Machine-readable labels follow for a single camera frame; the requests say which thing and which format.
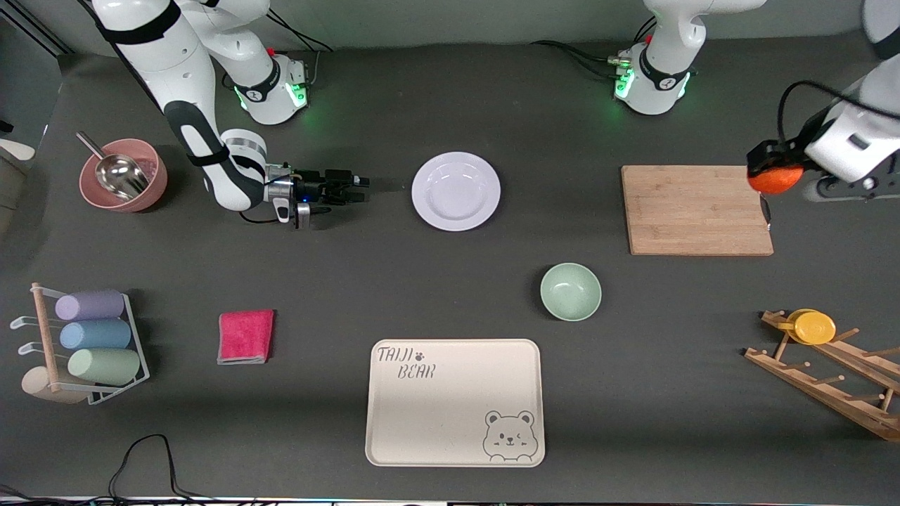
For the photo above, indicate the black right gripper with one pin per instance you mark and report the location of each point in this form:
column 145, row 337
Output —
column 310, row 188

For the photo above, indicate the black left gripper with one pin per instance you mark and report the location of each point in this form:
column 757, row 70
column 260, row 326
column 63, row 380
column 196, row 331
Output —
column 765, row 153

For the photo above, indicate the orange fruit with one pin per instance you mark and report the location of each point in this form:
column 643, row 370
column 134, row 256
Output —
column 773, row 181

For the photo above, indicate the white round plate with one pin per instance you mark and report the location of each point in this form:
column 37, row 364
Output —
column 455, row 191

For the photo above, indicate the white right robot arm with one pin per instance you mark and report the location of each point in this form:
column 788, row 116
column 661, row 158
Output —
column 183, row 70

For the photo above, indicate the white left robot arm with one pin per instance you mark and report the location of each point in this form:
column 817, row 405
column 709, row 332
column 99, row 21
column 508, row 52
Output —
column 661, row 84

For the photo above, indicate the dark grey table mat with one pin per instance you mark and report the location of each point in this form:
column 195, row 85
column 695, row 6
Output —
column 351, row 281

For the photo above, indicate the wooden cutting board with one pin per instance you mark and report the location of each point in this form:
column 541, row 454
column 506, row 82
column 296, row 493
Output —
column 689, row 211

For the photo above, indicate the yellow cup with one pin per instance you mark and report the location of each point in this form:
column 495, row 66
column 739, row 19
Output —
column 814, row 328

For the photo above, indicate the pink folded cloth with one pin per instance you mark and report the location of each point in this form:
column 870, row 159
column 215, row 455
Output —
column 246, row 336

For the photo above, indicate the pink bowl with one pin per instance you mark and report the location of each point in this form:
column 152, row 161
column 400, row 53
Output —
column 156, row 183

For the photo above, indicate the metal scoop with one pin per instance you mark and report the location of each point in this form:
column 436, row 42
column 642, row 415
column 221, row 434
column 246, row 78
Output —
column 118, row 172

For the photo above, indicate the wooden peg rack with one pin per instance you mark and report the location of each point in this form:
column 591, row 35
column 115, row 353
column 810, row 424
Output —
column 808, row 383

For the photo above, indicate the beige bear print tray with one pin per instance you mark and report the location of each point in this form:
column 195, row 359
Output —
column 450, row 407

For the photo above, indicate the pale green bowl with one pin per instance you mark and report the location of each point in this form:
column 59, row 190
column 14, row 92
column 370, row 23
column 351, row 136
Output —
column 570, row 292

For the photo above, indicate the purple cup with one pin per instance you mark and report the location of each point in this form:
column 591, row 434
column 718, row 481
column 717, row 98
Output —
column 90, row 305

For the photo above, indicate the blue cup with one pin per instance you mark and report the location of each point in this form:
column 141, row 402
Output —
column 95, row 334

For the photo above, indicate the green cup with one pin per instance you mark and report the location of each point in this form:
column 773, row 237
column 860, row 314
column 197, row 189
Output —
column 105, row 365

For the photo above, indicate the wooden rack dowel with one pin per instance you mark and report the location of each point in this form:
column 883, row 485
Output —
column 43, row 323

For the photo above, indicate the beige background object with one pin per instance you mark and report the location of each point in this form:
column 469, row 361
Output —
column 15, row 150

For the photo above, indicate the beige cup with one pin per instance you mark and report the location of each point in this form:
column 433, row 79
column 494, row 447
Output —
column 35, row 383

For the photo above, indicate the black frame bar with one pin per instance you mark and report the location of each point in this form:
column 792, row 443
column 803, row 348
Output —
column 46, row 31

